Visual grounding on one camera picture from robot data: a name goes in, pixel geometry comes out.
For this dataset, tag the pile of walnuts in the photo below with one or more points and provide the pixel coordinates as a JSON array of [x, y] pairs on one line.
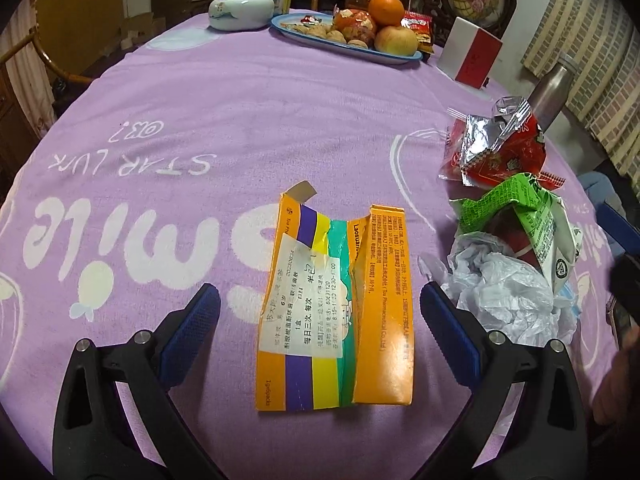
[[337, 37]]

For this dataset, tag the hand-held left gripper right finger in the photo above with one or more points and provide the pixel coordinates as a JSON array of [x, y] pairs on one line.
[[447, 332]]

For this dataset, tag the purple printed tablecloth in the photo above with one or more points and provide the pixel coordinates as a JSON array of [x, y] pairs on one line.
[[200, 110]]

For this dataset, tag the red foil snack wrapper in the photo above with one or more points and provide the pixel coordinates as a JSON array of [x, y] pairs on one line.
[[515, 152]]

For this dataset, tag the metal bottle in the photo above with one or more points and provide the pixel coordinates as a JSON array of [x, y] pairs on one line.
[[550, 90]]

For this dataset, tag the light blue cushion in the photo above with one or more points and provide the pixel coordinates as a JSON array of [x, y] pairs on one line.
[[597, 190]]

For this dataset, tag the wrapped red fruit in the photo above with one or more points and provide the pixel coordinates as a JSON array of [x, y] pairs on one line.
[[352, 24]]

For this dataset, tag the white ceramic lidded jar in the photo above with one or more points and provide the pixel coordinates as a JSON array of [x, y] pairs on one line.
[[241, 9]]

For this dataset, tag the curved wooden chair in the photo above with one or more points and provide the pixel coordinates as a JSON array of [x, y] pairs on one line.
[[45, 62]]

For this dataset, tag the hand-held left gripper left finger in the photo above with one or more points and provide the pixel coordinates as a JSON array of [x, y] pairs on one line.
[[192, 330]]

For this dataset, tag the green snack wrapper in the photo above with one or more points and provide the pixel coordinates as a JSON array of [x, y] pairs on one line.
[[520, 200]]

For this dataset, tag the brick patterned curtain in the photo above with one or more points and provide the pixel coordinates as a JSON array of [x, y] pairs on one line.
[[585, 35]]

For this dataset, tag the torn orange medicine box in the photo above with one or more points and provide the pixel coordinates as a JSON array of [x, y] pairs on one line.
[[380, 320]]

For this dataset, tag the person's right hand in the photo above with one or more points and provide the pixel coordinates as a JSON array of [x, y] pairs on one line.
[[617, 385]]

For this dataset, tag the blue oval plate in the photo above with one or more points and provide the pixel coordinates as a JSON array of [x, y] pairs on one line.
[[320, 40]]

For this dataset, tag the crumpled white plastic bag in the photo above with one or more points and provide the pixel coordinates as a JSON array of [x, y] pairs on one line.
[[505, 285]]

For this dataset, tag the orange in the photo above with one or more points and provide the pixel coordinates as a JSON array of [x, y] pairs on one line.
[[386, 9]]

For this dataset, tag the cardboard box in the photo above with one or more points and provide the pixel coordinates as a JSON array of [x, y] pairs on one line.
[[142, 27]]

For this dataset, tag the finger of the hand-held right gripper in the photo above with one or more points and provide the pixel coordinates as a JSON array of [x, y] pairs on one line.
[[616, 220]]

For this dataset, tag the red snack packet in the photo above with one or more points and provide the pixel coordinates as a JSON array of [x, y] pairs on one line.
[[419, 27]]

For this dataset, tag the red and white box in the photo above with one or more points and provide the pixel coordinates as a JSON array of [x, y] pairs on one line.
[[472, 57]]

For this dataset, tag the apple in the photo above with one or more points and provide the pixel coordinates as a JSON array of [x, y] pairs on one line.
[[396, 41]]

